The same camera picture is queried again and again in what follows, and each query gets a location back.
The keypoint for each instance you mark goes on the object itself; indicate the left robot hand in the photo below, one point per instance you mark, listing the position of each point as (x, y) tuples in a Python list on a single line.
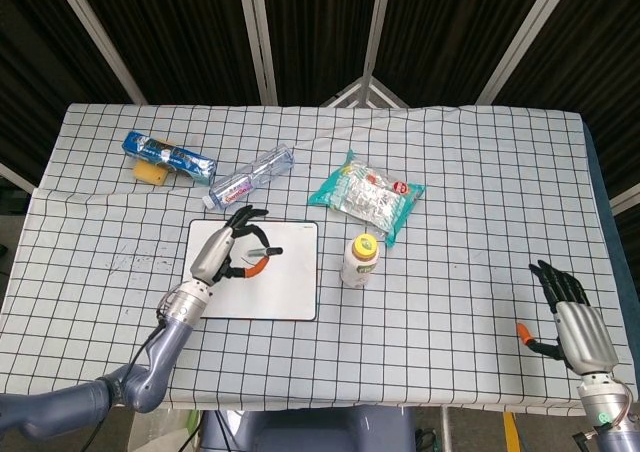
[(225, 252)]

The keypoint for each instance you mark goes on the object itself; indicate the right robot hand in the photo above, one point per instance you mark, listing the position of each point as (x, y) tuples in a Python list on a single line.
[(582, 324)]

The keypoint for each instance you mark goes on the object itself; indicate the green whiteboard marker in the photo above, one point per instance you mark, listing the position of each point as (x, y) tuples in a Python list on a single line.
[(267, 250)]

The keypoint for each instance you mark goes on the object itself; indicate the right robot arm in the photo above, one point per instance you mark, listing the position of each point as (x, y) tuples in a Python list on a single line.
[(607, 412)]

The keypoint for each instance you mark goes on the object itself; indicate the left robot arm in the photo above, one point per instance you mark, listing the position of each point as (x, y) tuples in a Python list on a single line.
[(150, 352)]

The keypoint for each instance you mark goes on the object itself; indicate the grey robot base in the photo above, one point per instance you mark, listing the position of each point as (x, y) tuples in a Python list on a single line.
[(310, 429)]

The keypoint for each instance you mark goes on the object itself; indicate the white dry-erase board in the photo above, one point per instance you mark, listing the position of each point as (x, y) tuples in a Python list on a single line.
[(290, 272)]

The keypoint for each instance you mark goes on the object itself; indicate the clear plastic water bottle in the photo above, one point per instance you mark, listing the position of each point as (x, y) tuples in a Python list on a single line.
[(252, 174)]

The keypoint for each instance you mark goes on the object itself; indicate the yellow sponge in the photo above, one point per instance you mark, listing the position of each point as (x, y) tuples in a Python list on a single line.
[(149, 173)]

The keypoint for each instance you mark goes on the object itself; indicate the blue cookie package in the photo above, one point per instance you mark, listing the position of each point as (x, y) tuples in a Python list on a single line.
[(167, 157)]

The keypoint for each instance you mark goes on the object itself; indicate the white yellow-capped drink bottle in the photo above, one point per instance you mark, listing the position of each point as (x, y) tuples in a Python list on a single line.
[(361, 261)]

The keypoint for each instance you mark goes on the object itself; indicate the teal snack bag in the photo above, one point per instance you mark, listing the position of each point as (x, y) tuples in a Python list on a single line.
[(367, 194)]

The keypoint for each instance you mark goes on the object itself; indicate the checkered white tablecloth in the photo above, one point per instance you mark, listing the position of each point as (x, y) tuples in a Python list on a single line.
[(400, 322)]

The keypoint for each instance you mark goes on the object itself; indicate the white metal frame stand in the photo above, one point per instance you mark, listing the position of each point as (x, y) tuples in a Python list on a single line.
[(362, 94)]

